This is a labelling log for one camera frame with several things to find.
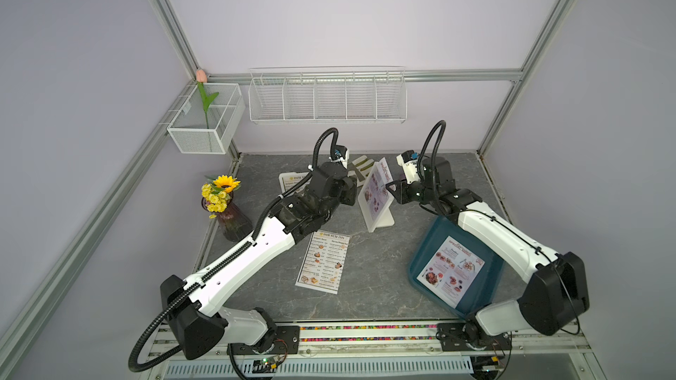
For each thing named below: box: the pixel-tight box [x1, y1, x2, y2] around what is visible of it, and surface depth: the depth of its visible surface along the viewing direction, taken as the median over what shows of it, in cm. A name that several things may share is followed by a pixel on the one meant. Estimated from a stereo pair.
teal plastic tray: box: [408, 214, 506, 319], surface depth 86 cm
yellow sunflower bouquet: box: [200, 174, 242, 220], surface depth 78 cm
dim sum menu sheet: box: [294, 229, 352, 295], surface depth 91 cm
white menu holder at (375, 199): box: [357, 156, 395, 234], surface depth 91 cm
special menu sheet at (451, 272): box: [416, 235, 486, 309], surface depth 87 cm
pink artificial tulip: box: [195, 68, 220, 130], surface depth 92 cm
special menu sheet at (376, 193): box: [363, 156, 397, 220], surface depth 90 cm
